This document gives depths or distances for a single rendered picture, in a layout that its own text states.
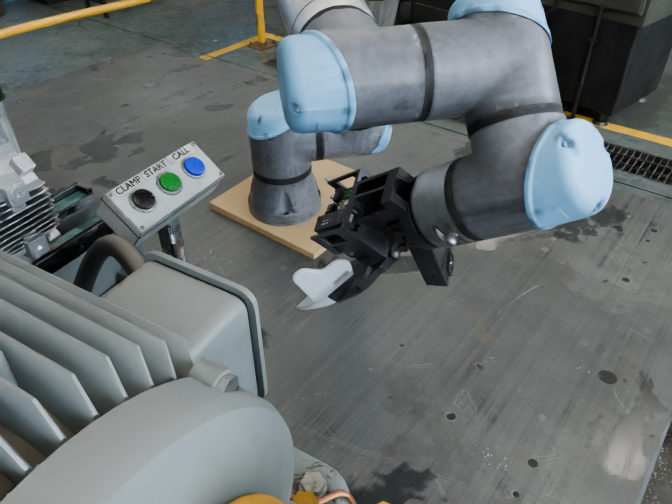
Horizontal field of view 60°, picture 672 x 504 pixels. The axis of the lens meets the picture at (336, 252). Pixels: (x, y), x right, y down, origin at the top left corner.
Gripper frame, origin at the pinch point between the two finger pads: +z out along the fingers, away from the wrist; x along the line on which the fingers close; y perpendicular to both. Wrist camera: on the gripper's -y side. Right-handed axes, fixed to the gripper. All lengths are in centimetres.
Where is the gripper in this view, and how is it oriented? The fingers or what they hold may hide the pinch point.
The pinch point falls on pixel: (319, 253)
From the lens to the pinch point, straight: 70.1
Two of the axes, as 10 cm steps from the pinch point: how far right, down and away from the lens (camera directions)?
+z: -6.4, 1.6, 7.6
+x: -2.6, 8.8, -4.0
